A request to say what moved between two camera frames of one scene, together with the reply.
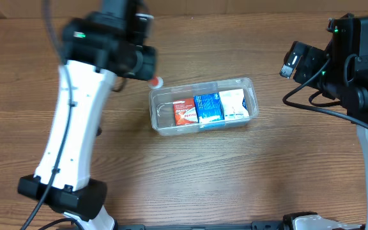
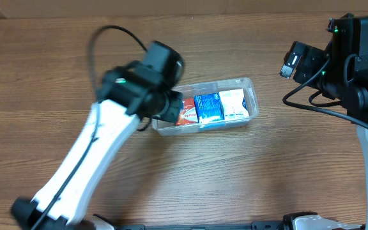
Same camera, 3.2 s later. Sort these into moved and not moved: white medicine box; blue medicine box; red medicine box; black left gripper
Moved: black left gripper
Not moved: white medicine box; red medicine box; blue medicine box
